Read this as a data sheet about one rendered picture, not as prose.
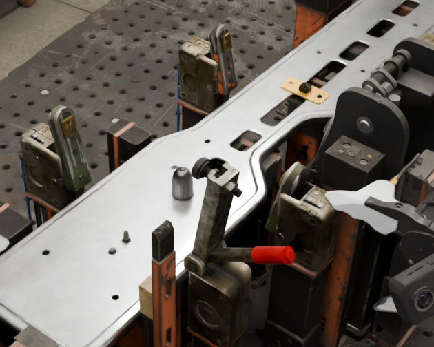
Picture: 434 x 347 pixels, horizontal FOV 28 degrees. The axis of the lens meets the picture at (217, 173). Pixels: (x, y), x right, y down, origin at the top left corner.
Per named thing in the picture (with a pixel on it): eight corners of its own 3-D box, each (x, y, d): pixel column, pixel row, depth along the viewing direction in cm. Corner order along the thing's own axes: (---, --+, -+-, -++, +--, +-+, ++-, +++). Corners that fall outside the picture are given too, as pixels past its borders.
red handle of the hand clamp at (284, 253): (207, 238, 114) (297, 237, 102) (214, 252, 114) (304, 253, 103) (187, 257, 111) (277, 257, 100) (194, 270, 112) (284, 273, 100)
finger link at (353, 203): (347, 173, 96) (421, 213, 93) (319, 202, 93) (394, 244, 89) (352, 153, 94) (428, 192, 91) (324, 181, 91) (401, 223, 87)
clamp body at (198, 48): (191, 169, 180) (193, 26, 157) (239, 194, 175) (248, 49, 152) (163, 192, 175) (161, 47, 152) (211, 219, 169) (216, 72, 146)
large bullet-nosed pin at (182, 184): (180, 191, 133) (180, 158, 129) (196, 200, 131) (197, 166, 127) (167, 202, 131) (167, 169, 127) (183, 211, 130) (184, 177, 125)
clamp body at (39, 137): (63, 259, 160) (43, 108, 137) (109, 288, 155) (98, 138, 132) (26, 287, 155) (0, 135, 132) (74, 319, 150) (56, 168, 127)
